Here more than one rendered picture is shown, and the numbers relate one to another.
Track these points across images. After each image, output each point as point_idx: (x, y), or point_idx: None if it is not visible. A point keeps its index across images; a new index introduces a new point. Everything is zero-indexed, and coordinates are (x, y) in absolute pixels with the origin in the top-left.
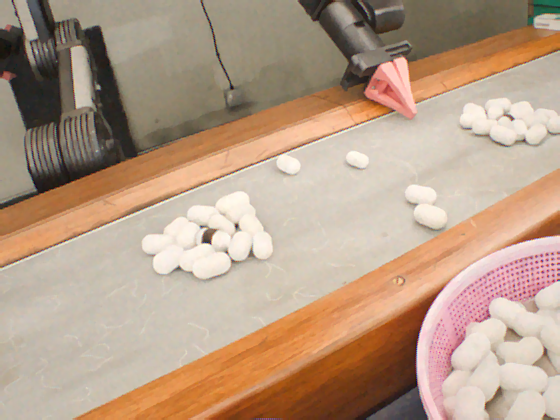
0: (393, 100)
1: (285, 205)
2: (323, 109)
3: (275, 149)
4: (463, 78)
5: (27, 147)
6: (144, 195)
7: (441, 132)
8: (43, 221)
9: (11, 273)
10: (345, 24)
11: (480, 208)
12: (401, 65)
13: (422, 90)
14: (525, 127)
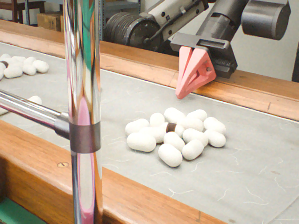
0: (189, 81)
1: (45, 80)
2: (168, 66)
3: (117, 68)
4: (298, 114)
5: (110, 18)
6: (58, 50)
7: (159, 112)
8: (29, 36)
9: (1, 45)
10: (210, 11)
11: (17, 126)
12: (195, 54)
13: (243, 97)
14: (145, 133)
